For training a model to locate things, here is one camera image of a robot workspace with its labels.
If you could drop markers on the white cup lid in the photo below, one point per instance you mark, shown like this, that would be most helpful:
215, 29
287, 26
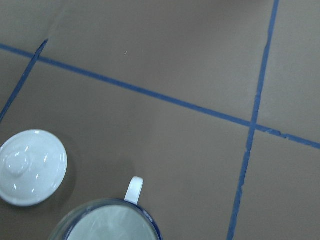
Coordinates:
33, 165

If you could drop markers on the white enamel cup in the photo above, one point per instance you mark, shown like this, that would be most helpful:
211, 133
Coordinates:
134, 190

